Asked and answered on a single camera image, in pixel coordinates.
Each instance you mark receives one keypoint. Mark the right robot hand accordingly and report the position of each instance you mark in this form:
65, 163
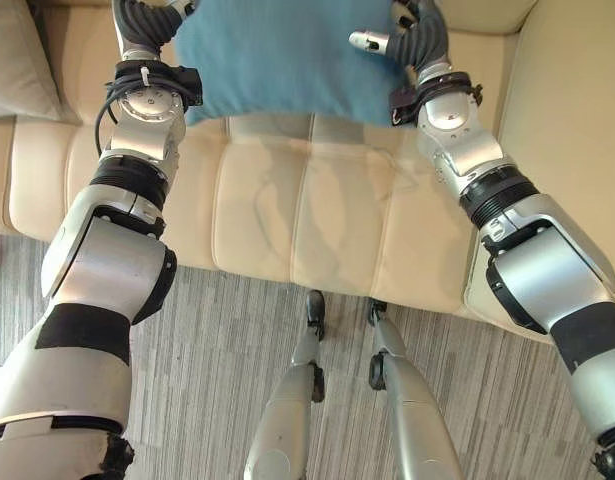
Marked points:
417, 37

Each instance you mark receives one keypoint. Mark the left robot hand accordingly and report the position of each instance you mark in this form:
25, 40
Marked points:
142, 25

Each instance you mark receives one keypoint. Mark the blue square cushion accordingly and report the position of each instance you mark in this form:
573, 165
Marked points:
287, 60

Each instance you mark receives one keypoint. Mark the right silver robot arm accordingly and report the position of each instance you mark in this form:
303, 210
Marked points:
527, 240

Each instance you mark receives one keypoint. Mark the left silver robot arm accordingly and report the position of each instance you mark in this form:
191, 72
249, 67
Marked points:
107, 260

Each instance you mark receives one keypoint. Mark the beige sofa cushion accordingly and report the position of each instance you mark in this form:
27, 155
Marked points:
14, 60

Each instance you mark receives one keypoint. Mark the cream leather sofa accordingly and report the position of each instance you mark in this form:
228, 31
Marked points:
307, 190

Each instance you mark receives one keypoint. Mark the left silver robot leg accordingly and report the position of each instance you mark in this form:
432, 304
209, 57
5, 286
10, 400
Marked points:
289, 395

